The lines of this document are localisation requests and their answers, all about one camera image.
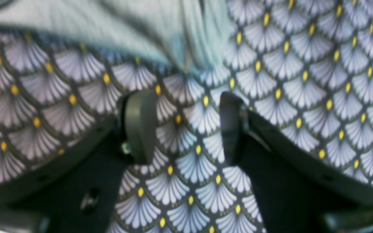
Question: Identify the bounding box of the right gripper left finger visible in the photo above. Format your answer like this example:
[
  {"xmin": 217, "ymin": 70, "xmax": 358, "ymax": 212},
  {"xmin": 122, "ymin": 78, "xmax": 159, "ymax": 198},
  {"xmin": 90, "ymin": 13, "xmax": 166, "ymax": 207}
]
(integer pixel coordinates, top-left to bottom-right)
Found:
[{"xmin": 0, "ymin": 90, "xmax": 157, "ymax": 233}]

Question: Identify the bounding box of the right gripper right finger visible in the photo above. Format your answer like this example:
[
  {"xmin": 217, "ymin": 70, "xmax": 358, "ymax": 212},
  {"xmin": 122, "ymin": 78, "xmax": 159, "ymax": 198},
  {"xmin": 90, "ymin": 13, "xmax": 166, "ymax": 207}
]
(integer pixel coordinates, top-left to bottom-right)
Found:
[{"xmin": 220, "ymin": 92, "xmax": 373, "ymax": 233}]

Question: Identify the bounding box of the light grey T-shirt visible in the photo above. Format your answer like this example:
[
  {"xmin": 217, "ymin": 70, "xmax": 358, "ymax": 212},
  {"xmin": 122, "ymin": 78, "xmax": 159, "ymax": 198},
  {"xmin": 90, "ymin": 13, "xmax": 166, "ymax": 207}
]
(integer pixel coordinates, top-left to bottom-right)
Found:
[{"xmin": 0, "ymin": 0, "xmax": 230, "ymax": 73}]

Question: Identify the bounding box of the purple fan-pattern tablecloth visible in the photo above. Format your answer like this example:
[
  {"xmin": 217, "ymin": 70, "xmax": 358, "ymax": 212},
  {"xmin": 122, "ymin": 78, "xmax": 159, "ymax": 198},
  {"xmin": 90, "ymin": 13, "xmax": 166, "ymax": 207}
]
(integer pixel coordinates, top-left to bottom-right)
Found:
[{"xmin": 0, "ymin": 0, "xmax": 373, "ymax": 233}]

